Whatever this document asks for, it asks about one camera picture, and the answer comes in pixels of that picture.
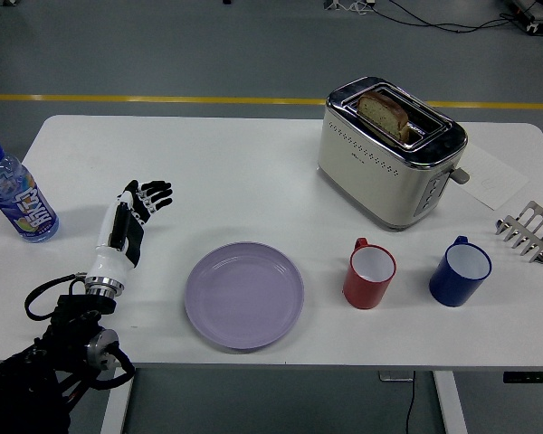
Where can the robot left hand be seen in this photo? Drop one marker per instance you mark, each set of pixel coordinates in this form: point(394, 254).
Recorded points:
point(111, 257)

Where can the purple plate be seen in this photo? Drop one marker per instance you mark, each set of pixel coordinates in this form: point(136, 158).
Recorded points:
point(244, 296)

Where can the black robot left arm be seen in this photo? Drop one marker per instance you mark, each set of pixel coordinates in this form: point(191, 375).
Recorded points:
point(68, 334)

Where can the blue-capped drink bottle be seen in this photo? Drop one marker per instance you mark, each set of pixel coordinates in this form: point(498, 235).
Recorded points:
point(20, 199)

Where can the white table leg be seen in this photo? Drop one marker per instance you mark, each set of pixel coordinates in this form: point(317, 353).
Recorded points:
point(117, 407)
point(450, 402)

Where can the red mug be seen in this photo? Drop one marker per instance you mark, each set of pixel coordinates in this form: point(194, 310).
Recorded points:
point(364, 291)

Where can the cream and chrome toaster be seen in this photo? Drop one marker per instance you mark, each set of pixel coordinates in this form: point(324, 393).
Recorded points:
point(366, 176)

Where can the brown bread slice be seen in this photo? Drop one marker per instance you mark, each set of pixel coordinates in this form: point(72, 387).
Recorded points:
point(380, 110)

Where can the blue mug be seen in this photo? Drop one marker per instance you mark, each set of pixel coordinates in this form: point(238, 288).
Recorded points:
point(450, 289)

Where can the white paper sheet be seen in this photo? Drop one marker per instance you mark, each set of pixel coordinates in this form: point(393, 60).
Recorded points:
point(493, 176)

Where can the metal toast rack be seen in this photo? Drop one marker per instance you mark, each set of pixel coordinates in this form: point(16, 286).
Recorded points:
point(531, 226)

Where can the black table control panel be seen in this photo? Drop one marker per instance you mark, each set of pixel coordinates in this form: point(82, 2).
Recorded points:
point(531, 377)

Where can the grey table bracket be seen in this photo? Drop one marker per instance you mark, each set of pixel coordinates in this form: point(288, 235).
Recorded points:
point(396, 376)

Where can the metal equipment frame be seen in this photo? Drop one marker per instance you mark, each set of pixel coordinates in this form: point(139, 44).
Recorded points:
point(540, 18)

